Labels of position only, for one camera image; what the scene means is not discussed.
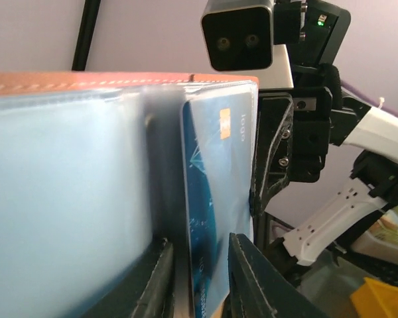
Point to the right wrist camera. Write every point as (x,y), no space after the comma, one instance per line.
(240,40)

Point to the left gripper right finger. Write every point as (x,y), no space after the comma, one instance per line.
(257,289)

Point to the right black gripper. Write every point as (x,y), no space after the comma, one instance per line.
(293,134)

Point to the blue credit card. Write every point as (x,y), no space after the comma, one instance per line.
(217,148)

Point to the yellow box in background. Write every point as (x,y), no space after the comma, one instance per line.
(375,299)

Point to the tan leather card holder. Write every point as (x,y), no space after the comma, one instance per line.
(91,173)

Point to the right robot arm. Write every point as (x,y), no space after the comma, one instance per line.
(359,182)

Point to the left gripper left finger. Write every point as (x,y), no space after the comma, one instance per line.
(146,291)

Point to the left black frame post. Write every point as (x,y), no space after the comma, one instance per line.
(85,34)

